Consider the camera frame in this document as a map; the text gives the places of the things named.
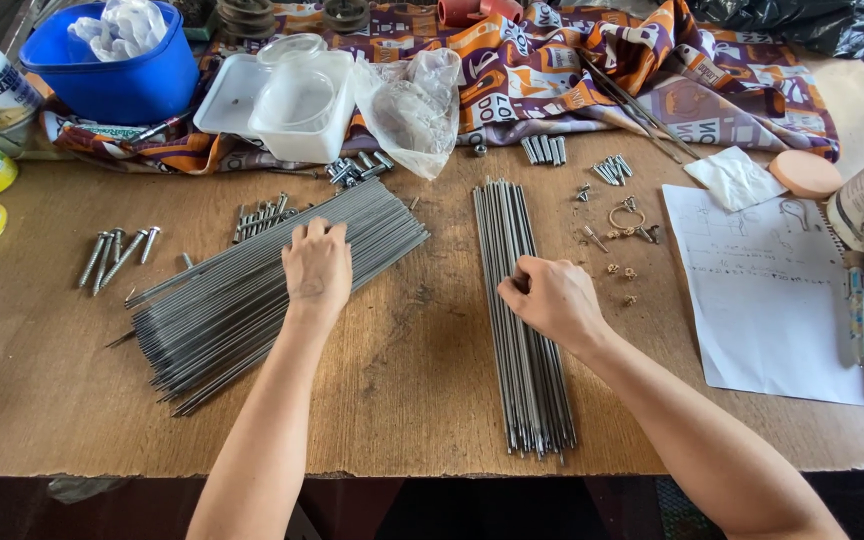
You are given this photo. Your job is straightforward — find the person's left hand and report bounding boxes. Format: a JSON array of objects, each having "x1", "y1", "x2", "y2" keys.
[{"x1": 281, "y1": 216, "x2": 355, "y2": 316}]

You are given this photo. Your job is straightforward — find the person's right hand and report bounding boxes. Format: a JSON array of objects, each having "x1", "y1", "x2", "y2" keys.
[{"x1": 496, "y1": 255, "x2": 608, "y2": 354}]

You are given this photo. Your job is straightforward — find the pile of grey welding rods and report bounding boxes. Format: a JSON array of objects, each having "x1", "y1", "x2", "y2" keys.
[{"x1": 105, "y1": 177, "x2": 432, "y2": 419}]

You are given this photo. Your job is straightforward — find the neat bundle of grey welding rods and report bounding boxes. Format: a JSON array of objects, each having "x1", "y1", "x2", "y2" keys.
[{"x1": 471, "y1": 176, "x2": 579, "y2": 462}]

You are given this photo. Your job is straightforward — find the group of slim silver bolts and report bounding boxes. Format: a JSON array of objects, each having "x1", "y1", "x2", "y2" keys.
[{"x1": 231, "y1": 192, "x2": 300, "y2": 246}]

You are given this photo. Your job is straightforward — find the heap of thick silver bolts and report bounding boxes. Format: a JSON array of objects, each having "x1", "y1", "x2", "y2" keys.
[{"x1": 324, "y1": 150, "x2": 396, "y2": 189}]

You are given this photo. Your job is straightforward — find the white square plastic container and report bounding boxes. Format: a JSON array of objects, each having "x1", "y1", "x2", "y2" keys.
[{"x1": 247, "y1": 50, "x2": 357, "y2": 165}]

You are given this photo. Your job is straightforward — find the clear plastic bag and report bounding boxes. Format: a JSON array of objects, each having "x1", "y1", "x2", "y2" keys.
[{"x1": 352, "y1": 47, "x2": 464, "y2": 182}]

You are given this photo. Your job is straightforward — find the white square container lid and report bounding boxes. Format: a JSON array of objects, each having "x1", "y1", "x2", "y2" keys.
[{"x1": 192, "y1": 53, "x2": 276, "y2": 141}]

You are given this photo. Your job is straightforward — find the long silver screw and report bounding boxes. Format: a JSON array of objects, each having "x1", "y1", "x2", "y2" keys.
[
  {"x1": 99, "y1": 228, "x2": 150, "y2": 291},
  {"x1": 91, "y1": 228, "x2": 126, "y2": 297},
  {"x1": 138, "y1": 225, "x2": 163, "y2": 266},
  {"x1": 77, "y1": 231, "x2": 111, "y2": 291}
]

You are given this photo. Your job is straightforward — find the clear round plastic lid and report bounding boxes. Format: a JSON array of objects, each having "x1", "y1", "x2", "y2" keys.
[{"x1": 255, "y1": 32, "x2": 329, "y2": 69}]

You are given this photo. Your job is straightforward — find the dark pen with red band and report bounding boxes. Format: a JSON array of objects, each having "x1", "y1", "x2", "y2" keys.
[{"x1": 127, "y1": 111, "x2": 190, "y2": 146}]

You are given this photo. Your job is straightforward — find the dark metal pulley wheel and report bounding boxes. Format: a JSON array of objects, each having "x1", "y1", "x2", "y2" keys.
[
  {"x1": 322, "y1": 0, "x2": 372, "y2": 36},
  {"x1": 215, "y1": 0, "x2": 278, "y2": 39}
]

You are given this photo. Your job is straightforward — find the row of grey bolts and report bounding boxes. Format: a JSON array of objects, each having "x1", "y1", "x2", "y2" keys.
[{"x1": 519, "y1": 134, "x2": 569, "y2": 167}]

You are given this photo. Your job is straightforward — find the blue plastic tub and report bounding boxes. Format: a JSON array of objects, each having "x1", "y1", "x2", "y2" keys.
[{"x1": 18, "y1": 0, "x2": 201, "y2": 127}]

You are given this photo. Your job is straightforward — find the red plastic pipe fitting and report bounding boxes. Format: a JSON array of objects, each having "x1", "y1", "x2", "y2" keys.
[{"x1": 436, "y1": 0, "x2": 525, "y2": 30}]

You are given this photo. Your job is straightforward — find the orange purple patterned cloth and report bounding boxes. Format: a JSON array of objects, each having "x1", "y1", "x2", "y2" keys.
[{"x1": 41, "y1": 0, "x2": 843, "y2": 176}]

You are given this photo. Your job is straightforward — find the white crumpled plastic bag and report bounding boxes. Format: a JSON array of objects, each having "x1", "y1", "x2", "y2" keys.
[{"x1": 66, "y1": 0, "x2": 171, "y2": 63}]

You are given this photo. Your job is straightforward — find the cluster of small silver screws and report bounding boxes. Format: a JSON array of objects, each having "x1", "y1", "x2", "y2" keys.
[{"x1": 575, "y1": 153, "x2": 635, "y2": 204}]

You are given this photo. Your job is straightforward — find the scatter of small brass hooks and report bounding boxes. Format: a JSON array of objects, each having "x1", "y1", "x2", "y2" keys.
[{"x1": 580, "y1": 195, "x2": 663, "y2": 308}]

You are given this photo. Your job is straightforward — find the white tissue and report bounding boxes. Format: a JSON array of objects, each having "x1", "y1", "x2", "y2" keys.
[{"x1": 682, "y1": 145, "x2": 790, "y2": 214}]

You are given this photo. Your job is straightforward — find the white paper sheet with notes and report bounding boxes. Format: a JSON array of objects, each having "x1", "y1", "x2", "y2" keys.
[{"x1": 660, "y1": 183, "x2": 864, "y2": 408}]

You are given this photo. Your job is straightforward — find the peach round sponge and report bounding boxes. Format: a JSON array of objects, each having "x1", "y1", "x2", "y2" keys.
[{"x1": 767, "y1": 149, "x2": 845, "y2": 201}]

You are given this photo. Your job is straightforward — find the black plastic bag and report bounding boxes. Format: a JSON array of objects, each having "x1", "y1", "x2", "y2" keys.
[{"x1": 685, "y1": 0, "x2": 864, "y2": 62}]

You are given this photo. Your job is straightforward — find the silver ballpoint pen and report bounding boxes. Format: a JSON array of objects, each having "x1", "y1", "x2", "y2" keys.
[{"x1": 847, "y1": 265, "x2": 864, "y2": 368}]

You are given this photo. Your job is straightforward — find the brass ring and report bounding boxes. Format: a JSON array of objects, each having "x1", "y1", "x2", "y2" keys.
[{"x1": 608, "y1": 205, "x2": 648, "y2": 233}]

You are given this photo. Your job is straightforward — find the bunch of thin metal wires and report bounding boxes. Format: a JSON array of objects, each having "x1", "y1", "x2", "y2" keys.
[{"x1": 577, "y1": 48, "x2": 704, "y2": 165}]

